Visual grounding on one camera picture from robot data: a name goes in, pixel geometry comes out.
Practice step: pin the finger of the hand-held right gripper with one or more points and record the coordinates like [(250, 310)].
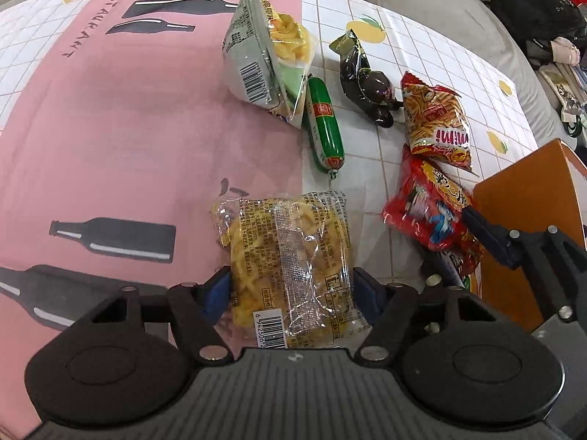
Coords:
[(493, 238)]

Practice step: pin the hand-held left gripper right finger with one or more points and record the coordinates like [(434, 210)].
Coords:
[(365, 291)]

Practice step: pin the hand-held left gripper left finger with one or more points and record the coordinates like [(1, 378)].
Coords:
[(219, 291)]

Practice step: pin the orange cardboard box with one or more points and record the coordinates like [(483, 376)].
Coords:
[(518, 192)]

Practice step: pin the red cartoon snack packet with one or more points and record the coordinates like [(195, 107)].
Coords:
[(426, 211)]

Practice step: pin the yellow noodle snack packet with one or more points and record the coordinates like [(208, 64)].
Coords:
[(293, 261)]

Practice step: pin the orange stick snack packet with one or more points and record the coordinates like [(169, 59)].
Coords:
[(435, 123)]

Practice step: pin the green sausage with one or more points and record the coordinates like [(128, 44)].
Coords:
[(323, 123)]

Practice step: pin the dark glossy snack packet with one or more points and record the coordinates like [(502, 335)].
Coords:
[(367, 82)]

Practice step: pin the clear green cup snack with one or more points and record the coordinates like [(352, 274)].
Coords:
[(257, 55)]

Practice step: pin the pile of magazines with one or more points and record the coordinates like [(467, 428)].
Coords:
[(568, 96)]

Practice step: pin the pink and white printed tablecloth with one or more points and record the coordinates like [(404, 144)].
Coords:
[(114, 123)]

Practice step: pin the pale pink cloth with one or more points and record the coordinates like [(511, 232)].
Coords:
[(564, 50)]

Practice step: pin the black bag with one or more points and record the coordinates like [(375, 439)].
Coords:
[(527, 13)]

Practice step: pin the beige sofa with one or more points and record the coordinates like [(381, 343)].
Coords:
[(412, 0)]

